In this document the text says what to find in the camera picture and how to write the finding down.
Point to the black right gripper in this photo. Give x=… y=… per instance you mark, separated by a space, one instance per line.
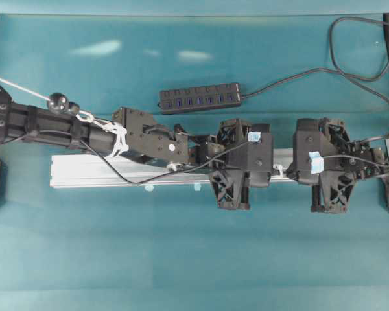
x=345 y=163

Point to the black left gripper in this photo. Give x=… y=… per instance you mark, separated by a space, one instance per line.
x=227 y=172

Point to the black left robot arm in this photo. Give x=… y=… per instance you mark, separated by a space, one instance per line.
x=137 y=136

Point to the black USB hub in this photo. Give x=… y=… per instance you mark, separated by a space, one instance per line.
x=201 y=98

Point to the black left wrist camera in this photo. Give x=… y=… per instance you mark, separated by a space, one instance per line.
x=256 y=156

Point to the silver aluminium rail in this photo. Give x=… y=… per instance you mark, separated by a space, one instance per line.
x=85 y=170

